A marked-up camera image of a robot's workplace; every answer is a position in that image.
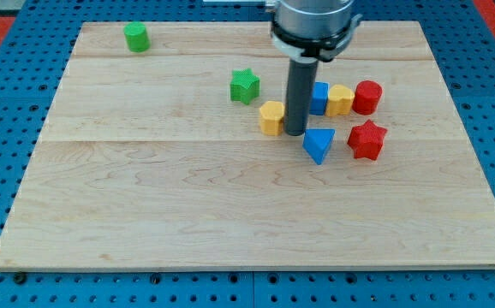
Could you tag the yellow heart block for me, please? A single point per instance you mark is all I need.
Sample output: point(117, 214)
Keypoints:
point(340, 100)

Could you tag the yellow hexagon block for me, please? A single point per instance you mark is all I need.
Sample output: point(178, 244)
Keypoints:
point(271, 115)

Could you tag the wooden board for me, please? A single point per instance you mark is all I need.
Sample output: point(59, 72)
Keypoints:
point(144, 164)

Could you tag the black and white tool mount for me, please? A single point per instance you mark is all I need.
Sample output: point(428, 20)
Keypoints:
point(313, 49)

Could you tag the green star block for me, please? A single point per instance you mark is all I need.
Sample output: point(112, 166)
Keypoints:
point(244, 86)

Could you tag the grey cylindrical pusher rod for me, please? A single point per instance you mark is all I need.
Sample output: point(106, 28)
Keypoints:
point(299, 91)

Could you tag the blue triangle block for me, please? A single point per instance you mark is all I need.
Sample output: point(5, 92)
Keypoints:
point(317, 143)

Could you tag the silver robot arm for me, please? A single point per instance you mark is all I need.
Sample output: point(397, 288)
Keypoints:
point(309, 32)

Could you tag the red star block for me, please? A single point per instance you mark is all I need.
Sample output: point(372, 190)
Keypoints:
point(367, 140)

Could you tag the red cylinder block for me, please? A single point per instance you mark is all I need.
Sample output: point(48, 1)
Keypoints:
point(367, 96)

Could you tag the green cylinder block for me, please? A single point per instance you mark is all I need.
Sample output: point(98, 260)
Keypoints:
point(136, 36)

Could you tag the blue cube block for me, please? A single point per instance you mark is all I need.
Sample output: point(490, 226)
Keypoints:
point(319, 98)

